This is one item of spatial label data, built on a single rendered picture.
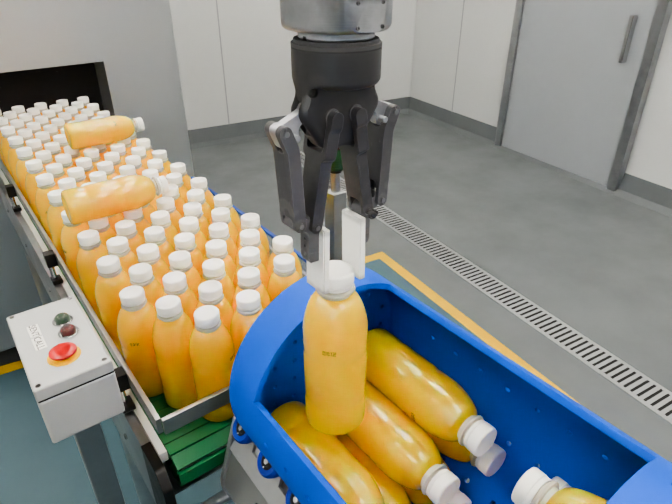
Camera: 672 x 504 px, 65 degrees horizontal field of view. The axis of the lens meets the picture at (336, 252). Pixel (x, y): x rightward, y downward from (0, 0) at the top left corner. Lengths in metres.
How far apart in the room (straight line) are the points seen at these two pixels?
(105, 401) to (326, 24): 0.62
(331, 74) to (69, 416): 0.60
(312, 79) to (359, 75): 0.04
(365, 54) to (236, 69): 4.69
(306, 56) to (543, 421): 0.50
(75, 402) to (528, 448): 0.60
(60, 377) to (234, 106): 4.50
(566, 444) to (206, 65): 4.63
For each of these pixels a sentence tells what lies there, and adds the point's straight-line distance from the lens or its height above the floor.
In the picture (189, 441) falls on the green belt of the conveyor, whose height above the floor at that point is 0.90.
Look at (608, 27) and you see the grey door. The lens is 4.43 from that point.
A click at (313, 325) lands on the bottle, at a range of 0.55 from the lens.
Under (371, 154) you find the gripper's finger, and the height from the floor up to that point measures 1.42.
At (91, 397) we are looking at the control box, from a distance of 0.84.
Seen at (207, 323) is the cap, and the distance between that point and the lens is 0.84.
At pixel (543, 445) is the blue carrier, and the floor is 1.07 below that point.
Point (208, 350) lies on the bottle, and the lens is 0.85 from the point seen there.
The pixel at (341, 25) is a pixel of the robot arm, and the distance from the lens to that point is 0.42.
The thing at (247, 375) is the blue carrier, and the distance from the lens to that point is 0.66.
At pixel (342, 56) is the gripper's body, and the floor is 1.52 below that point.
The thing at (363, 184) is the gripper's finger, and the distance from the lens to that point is 0.50.
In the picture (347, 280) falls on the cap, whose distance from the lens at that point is 0.53.
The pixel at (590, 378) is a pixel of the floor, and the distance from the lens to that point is 2.56.
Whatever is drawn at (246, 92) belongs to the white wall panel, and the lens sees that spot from 5.19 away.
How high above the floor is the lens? 1.60
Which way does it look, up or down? 30 degrees down
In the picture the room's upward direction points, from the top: straight up
